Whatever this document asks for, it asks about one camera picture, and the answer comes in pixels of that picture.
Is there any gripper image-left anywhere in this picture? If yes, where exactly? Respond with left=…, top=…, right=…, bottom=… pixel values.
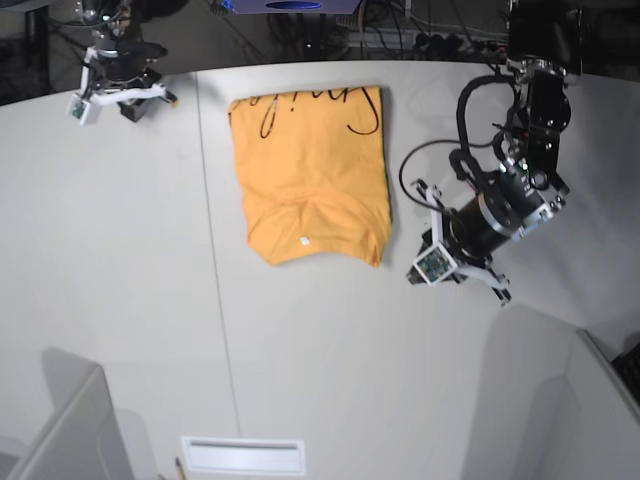
left=89, top=40, right=168, bottom=122

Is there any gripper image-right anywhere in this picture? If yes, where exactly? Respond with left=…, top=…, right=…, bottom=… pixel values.
left=406, top=173, right=548, bottom=285

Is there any orange yellow T-shirt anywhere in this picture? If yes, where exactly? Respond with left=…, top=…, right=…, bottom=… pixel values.
left=228, top=86, right=392, bottom=268

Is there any grey partition panel right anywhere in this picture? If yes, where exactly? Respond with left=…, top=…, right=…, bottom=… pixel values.
left=512, top=330, right=639, bottom=480

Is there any grey partition panel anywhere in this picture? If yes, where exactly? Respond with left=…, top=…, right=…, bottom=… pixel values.
left=512, top=330, right=639, bottom=480
left=1, top=363, right=134, bottom=479

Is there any white paper label sheet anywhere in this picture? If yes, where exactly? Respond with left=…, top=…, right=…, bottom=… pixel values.
left=181, top=436, right=307, bottom=476

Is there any pencil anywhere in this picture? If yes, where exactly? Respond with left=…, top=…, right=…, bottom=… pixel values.
left=174, top=457, right=186, bottom=480

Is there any grey partition panel left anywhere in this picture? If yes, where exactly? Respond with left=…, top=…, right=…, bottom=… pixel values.
left=1, top=363, right=134, bottom=479

